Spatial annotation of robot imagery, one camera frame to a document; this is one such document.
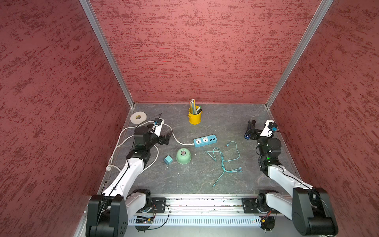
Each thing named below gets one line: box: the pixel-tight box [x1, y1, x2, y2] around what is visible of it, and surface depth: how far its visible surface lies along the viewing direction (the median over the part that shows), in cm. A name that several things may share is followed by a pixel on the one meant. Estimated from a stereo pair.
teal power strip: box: [193, 134, 218, 148], surface depth 99 cm
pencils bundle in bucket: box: [188, 98, 197, 115], surface depth 102 cm
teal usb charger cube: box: [163, 155, 174, 165], surface depth 90 cm
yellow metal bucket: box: [187, 105, 203, 125], surface depth 106 cm
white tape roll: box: [129, 111, 148, 125], surface depth 115 cm
